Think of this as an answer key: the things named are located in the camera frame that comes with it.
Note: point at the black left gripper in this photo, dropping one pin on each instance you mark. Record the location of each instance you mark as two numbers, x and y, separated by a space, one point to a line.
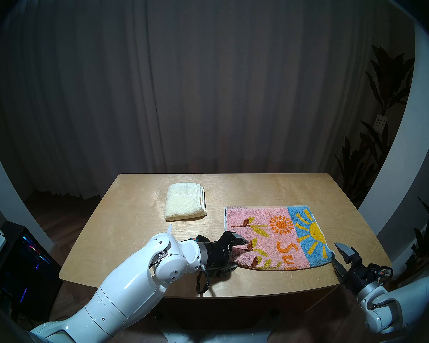
216 256

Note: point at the white plant tag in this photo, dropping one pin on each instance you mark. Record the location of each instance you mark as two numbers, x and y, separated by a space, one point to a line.
380 123

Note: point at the black computer case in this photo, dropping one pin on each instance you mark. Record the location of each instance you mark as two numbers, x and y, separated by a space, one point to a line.
25 267

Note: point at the dark potted plant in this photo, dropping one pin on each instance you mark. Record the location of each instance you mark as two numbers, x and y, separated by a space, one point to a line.
427 245

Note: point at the tall dark leafy plant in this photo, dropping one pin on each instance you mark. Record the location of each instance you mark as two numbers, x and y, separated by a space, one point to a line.
389 78

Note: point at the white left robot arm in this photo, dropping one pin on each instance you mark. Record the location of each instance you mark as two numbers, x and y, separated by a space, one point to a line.
128 292

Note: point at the cream terry towel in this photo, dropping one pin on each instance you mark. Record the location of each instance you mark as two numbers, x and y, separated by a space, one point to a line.
184 203

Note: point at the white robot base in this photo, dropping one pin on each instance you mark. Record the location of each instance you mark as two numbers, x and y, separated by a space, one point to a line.
214 338

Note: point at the grey pleated curtain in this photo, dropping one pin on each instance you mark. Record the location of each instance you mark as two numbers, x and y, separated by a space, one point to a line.
200 78

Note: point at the pink blue sun-print towel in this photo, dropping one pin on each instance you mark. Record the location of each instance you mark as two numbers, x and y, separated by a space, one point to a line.
282 238

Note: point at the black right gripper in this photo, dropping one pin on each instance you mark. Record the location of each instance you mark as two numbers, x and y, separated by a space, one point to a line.
359 278

